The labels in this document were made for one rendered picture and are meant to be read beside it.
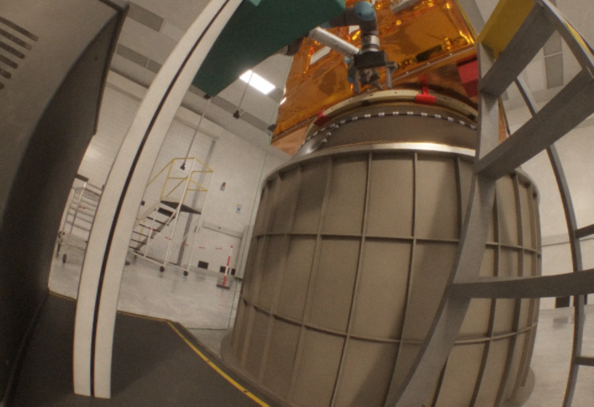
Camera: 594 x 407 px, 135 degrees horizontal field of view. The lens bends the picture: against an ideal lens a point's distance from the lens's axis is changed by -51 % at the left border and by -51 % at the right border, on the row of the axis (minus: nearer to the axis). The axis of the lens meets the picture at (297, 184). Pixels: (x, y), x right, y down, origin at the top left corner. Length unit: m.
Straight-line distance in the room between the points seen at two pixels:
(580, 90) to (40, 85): 0.72
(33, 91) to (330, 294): 1.01
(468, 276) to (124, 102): 9.20
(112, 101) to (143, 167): 8.84
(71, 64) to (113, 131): 8.50
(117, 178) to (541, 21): 0.95
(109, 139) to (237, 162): 4.82
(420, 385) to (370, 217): 0.66
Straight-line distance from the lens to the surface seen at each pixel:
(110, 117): 8.98
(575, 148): 7.50
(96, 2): 0.37
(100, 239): 0.38
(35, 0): 0.39
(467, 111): 1.76
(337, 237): 1.03
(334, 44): 1.35
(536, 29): 0.81
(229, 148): 9.76
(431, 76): 1.61
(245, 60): 0.88
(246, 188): 9.76
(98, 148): 8.64
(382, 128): 1.31
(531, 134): 0.59
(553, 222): 6.74
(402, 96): 1.60
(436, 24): 1.80
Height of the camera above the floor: 0.59
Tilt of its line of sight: 20 degrees up
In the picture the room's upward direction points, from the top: 11 degrees clockwise
